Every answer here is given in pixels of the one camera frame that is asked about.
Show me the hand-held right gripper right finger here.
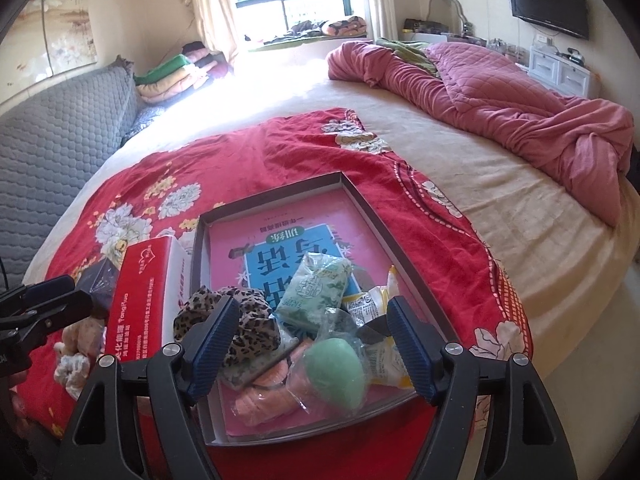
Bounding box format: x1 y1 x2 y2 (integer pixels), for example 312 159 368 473
387 296 572 480

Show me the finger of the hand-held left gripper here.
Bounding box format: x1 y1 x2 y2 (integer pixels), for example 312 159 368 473
14 290 97 357
0 274 77 317

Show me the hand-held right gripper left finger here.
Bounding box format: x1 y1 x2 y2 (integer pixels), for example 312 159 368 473
60 295 242 480

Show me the leopard print scrunchie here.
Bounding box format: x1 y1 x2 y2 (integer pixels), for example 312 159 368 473
172 285 283 381

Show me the yellow snack packet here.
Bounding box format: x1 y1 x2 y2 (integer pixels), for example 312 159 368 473
342 265 418 391

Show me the pink scrunchie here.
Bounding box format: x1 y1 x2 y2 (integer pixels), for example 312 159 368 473
232 340 311 428

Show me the green egg sponge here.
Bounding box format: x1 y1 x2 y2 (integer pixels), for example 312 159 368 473
295 330 381 416

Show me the green tissue pack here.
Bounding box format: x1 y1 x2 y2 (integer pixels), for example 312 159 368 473
276 251 353 333

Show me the grey cardboard box tray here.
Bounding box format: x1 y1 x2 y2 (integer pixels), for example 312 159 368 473
192 171 453 447

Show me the beige fuzzy plush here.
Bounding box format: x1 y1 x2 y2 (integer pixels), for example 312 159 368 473
60 317 108 357

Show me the small black box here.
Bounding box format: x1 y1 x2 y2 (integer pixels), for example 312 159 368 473
77 260 121 321

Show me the white scrunchie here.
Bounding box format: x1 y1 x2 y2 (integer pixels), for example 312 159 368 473
54 352 92 389

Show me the red tissue box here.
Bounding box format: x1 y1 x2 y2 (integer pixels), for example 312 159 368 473
102 237 196 363

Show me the pink book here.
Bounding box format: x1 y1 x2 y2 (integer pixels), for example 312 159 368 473
209 200 421 436

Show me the grey quilted headboard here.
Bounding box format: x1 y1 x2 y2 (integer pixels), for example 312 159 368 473
0 62 143 281

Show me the dark patterned pillow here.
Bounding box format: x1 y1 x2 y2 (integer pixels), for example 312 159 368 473
122 105 161 143

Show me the red floral blanket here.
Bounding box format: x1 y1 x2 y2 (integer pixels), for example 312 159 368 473
22 107 533 480

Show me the stack of folded bedding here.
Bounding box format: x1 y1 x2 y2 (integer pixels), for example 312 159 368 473
137 64 203 107

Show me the green folded blanket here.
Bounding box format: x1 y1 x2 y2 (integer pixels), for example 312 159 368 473
134 55 195 84

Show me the pink quilt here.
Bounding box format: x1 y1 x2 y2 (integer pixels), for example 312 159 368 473
326 40 636 228

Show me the pile of dark folded clothes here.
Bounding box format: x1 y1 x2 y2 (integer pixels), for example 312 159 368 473
181 42 232 80

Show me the green cloth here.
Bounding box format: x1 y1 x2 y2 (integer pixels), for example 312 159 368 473
375 37 441 78

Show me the green windowsill mat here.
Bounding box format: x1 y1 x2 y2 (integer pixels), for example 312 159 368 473
247 35 373 54

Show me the cluttered dressing table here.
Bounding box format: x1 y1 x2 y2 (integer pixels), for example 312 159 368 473
402 17 527 64

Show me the white drawer cabinet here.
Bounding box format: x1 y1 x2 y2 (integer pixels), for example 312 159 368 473
527 42 599 97

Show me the patterned folded blanket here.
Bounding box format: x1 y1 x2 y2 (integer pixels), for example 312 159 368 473
320 16 369 38

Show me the silver framed mirror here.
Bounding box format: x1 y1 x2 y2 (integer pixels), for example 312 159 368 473
427 0 467 34

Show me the black television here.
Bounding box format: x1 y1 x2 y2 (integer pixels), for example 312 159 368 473
506 0 590 40

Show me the floral wall painting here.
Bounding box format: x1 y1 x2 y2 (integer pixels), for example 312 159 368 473
0 0 98 107

